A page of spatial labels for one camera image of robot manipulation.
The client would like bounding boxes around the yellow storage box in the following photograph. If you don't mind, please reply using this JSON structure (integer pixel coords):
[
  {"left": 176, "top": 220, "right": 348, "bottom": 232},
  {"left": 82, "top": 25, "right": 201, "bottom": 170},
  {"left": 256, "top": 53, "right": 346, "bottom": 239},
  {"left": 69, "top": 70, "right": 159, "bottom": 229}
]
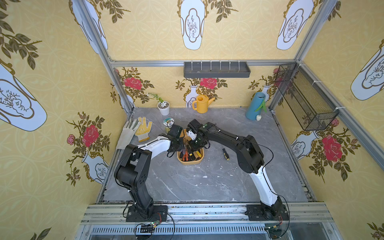
[{"left": 177, "top": 136, "right": 205, "bottom": 165}]

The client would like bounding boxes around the white flower pot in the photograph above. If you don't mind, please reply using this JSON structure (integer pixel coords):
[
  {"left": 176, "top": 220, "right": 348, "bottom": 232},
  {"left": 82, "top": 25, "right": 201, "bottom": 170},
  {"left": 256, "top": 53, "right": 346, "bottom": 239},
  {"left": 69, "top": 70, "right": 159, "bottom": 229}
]
[{"left": 158, "top": 101, "right": 170, "bottom": 116}]

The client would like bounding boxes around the black yellow stubby screwdriver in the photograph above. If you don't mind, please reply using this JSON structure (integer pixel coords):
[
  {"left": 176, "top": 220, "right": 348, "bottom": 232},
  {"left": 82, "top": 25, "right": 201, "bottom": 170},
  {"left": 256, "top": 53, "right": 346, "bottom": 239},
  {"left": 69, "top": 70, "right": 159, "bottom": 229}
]
[{"left": 223, "top": 148, "right": 230, "bottom": 161}]

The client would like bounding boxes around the teal vase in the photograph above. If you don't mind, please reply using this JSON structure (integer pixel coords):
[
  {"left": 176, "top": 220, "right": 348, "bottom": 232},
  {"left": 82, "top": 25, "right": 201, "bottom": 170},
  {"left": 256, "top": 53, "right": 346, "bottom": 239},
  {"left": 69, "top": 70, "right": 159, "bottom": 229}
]
[{"left": 246, "top": 92, "right": 267, "bottom": 121}]

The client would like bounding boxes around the sunflower seed jar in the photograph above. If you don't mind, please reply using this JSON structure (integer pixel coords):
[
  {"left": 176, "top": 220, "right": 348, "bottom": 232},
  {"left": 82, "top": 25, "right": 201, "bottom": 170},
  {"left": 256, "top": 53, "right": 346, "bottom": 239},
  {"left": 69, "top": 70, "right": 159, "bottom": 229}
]
[{"left": 163, "top": 118, "right": 175, "bottom": 133}]

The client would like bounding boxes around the black wire basket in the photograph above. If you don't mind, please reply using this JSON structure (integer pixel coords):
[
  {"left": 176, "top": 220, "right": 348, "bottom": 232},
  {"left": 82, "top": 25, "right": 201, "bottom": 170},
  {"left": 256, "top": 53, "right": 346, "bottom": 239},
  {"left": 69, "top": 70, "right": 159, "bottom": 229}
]
[{"left": 275, "top": 63, "right": 339, "bottom": 131}]

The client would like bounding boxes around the yellow watering can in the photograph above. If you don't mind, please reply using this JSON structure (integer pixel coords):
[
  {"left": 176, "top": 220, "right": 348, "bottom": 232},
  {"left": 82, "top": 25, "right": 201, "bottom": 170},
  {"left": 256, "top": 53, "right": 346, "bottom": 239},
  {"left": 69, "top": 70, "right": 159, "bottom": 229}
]
[{"left": 192, "top": 95, "right": 216, "bottom": 114}]

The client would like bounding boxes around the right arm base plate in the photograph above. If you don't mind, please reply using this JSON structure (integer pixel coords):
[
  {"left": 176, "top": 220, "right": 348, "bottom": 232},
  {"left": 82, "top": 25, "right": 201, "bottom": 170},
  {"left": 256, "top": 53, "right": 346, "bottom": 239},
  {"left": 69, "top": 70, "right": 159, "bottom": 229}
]
[{"left": 245, "top": 204, "right": 290, "bottom": 221}]

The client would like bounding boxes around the yellow dotted work glove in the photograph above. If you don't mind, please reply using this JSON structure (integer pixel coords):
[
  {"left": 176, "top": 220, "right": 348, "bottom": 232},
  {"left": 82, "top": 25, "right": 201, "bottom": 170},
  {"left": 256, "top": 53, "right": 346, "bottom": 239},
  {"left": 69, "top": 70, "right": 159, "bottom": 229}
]
[{"left": 135, "top": 117, "right": 153, "bottom": 143}]

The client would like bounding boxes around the grey wall shelf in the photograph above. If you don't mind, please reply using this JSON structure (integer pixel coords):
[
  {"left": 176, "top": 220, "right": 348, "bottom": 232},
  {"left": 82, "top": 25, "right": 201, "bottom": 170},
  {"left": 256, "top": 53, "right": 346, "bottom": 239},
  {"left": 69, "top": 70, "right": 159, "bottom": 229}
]
[{"left": 184, "top": 61, "right": 251, "bottom": 79}]

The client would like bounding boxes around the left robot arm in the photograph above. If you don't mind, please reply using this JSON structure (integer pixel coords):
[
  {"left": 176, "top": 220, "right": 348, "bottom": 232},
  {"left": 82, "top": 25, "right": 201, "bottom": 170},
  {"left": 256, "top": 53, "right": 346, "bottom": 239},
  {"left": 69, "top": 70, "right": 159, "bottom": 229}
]
[{"left": 114, "top": 125, "right": 184, "bottom": 223}]

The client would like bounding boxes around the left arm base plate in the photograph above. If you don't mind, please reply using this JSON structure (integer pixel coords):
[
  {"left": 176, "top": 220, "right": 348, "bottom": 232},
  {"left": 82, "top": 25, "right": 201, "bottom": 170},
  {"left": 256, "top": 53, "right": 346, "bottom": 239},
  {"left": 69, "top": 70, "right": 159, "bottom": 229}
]
[{"left": 125, "top": 205, "right": 168, "bottom": 223}]

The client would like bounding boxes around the long white leather glove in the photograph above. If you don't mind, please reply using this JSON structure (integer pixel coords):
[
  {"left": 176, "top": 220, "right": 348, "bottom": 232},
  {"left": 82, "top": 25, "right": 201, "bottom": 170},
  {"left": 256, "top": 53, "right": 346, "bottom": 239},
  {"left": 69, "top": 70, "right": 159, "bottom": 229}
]
[{"left": 116, "top": 119, "right": 141, "bottom": 150}]

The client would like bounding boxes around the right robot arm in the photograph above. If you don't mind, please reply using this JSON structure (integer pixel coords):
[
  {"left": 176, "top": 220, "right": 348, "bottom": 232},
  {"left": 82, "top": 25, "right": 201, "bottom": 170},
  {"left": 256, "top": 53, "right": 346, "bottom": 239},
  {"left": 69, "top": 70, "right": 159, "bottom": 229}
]
[{"left": 187, "top": 120, "right": 284, "bottom": 218}]

